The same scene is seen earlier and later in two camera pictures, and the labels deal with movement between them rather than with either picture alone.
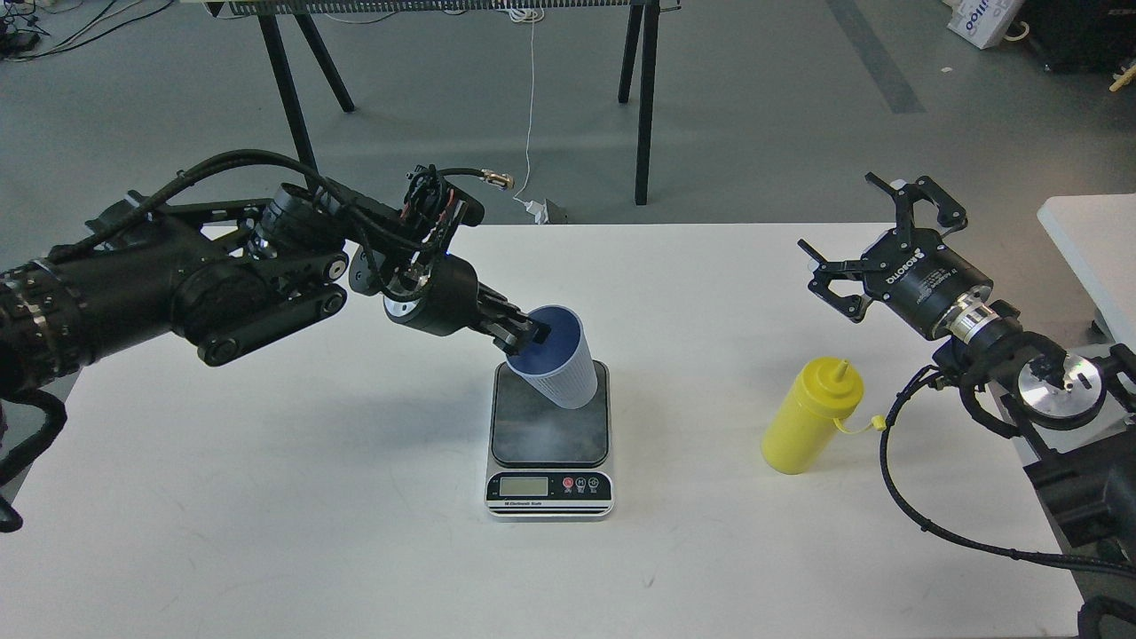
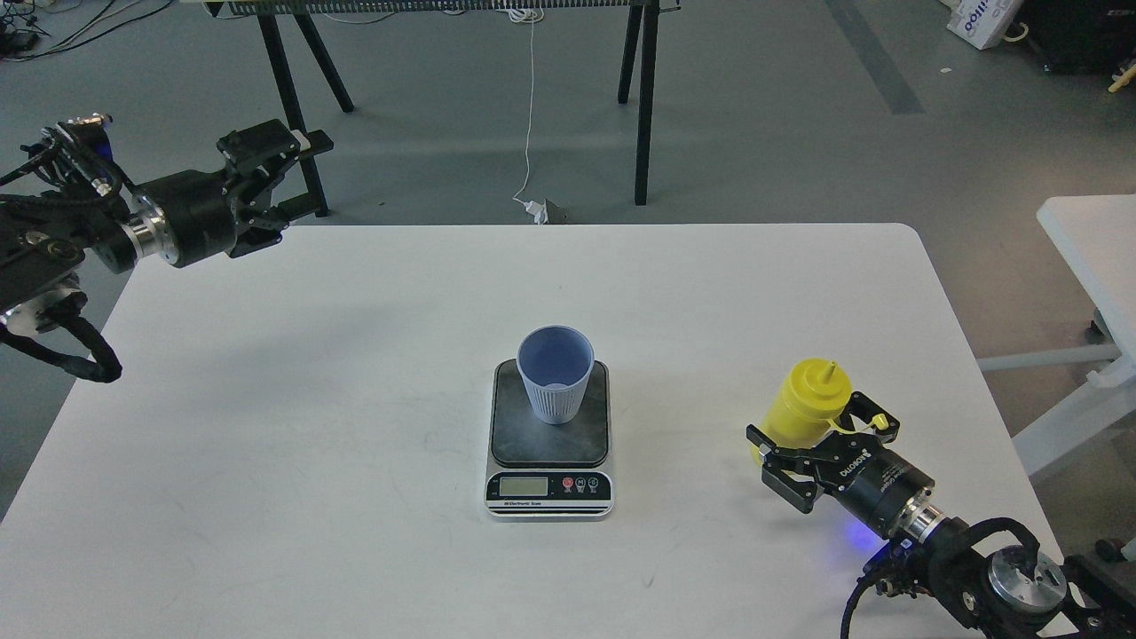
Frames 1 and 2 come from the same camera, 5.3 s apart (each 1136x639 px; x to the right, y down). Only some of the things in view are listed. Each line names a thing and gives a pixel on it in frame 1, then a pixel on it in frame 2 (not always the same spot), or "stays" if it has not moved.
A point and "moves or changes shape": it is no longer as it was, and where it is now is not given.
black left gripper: (442, 295) -> (188, 216)
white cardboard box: (983, 23) stays
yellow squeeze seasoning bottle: (803, 426) stays
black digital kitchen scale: (548, 463) stays
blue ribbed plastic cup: (561, 366) moves or changes shape
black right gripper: (915, 272) -> (867, 478)
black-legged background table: (643, 28) stays
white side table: (1099, 233) stays
